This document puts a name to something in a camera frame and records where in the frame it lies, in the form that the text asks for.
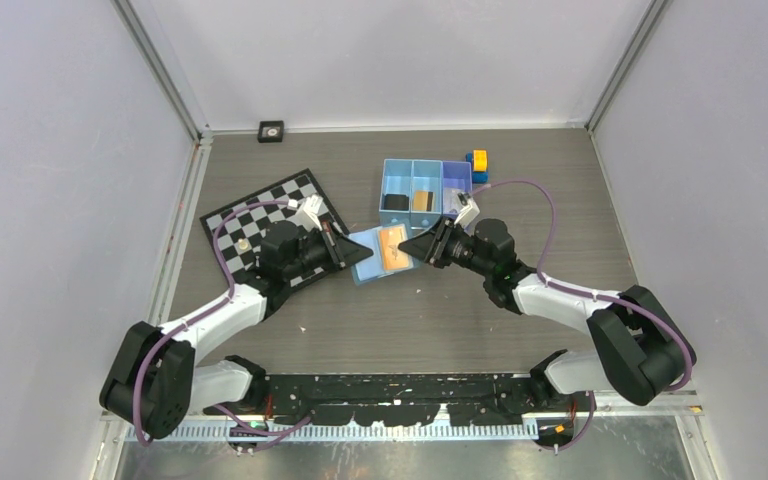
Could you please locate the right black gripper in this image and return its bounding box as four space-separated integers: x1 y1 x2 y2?
398 215 494 278

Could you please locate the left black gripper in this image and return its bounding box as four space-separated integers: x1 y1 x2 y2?
283 221 371 281

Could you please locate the orange credit card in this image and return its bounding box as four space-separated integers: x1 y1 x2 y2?
378 225 413 273

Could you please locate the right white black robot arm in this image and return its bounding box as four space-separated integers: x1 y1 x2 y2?
398 217 696 411

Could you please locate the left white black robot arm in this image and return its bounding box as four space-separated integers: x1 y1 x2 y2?
99 221 373 443

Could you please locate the orange card in tray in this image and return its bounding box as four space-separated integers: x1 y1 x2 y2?
412 190 435 212

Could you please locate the black item in tray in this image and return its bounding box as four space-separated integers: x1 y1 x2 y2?
382 194 410 211

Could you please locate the blue compartment organizer tray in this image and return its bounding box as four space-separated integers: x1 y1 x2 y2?
378 158 473 232

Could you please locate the blue and orange toy block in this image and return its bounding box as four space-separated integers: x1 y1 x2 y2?
465 149 489 185

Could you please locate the black white chessboard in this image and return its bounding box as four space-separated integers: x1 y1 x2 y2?
200 168 349 284

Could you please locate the small black square box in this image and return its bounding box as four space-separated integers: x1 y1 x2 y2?
257 120 285 143

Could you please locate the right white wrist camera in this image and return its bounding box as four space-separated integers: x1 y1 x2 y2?
454 192 480 229

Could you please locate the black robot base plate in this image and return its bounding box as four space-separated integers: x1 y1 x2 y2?
201 372 597 429

